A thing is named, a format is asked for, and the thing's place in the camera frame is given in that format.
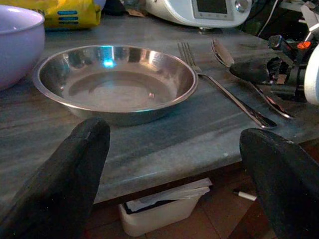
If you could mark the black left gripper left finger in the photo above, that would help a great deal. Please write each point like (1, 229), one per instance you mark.
(57, 189)

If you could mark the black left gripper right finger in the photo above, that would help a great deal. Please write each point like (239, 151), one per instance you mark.
(286, 186)

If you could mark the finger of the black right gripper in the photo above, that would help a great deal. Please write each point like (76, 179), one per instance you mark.
(251, 71)

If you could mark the silver spoon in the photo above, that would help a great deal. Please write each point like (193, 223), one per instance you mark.
(221, 53)

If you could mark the silver fork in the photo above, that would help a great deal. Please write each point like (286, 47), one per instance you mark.
(224, 90)

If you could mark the white marker pen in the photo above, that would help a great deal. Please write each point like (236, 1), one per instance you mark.
(246, 196)

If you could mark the white kitchen cooking machine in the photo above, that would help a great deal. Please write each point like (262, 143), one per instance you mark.
(179, 12)

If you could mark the white plastic bin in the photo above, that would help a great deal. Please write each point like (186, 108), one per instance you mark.
(159, 214)

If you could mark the shallow steel plate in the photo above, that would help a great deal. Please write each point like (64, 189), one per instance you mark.
(117, 87)

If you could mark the large lilac bowl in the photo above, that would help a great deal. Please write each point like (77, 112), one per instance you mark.
(17, 47)

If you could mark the small lilac bowl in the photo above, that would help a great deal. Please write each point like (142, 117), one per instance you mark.
(100, 3)

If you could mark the yellow food package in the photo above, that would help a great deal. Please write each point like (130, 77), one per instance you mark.
(67, 13)

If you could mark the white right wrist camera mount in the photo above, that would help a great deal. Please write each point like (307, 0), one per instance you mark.
(313, 74)

